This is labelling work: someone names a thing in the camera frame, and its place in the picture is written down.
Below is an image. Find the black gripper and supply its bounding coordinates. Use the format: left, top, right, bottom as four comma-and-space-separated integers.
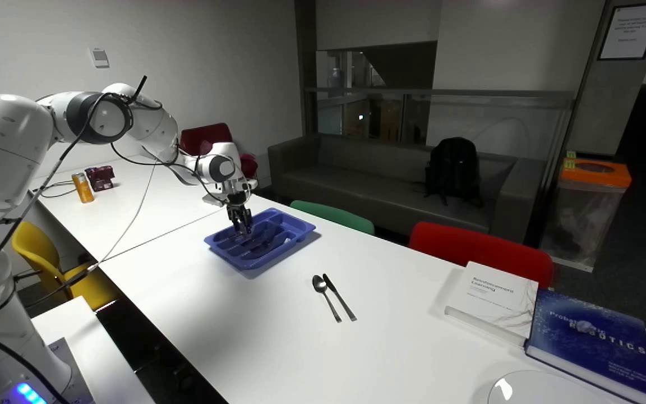
224, 190, 252, 232

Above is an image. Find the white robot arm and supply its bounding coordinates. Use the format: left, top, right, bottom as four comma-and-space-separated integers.
0, 82, 256, 231

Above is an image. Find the blue cutlery tray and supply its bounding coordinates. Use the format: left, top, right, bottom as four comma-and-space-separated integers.
205, 209, 316, 275

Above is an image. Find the dark red armchair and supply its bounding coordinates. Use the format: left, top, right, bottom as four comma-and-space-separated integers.
181, 122, 259, 180

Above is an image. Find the green chair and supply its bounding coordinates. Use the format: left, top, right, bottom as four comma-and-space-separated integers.
289, 200, 376, 236

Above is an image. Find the maroon small object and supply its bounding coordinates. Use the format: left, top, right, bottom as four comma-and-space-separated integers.
85, 165, 115, 190

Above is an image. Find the grey sofa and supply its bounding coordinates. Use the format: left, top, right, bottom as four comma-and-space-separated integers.
268, 135, 545, 241

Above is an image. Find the orange small box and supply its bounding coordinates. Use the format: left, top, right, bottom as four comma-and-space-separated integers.
72, 172, 94, 203

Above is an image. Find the yellow chair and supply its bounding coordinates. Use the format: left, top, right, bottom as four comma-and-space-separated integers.
11, 222, 122, 312

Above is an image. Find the black backpack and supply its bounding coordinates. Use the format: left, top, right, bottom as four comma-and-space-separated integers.
424, 136, 482, 206

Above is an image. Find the red chair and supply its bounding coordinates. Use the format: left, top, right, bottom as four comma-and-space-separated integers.
408, 222, 554, 287

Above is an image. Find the white book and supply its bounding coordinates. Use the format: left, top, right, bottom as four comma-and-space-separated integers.
432, 262, 539, 342

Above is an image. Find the orange-lidded bin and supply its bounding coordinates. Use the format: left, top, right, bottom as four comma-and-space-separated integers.
541, 157, 632, 271

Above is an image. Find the blue hardcover book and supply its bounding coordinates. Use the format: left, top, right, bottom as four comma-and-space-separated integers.
526, 289, 646, 404

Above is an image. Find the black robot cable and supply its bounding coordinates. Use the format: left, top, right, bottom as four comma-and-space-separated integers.
0, 74, 192, 332

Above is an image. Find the wall poster frame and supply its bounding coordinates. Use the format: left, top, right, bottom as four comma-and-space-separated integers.
599, 1, 646, 60

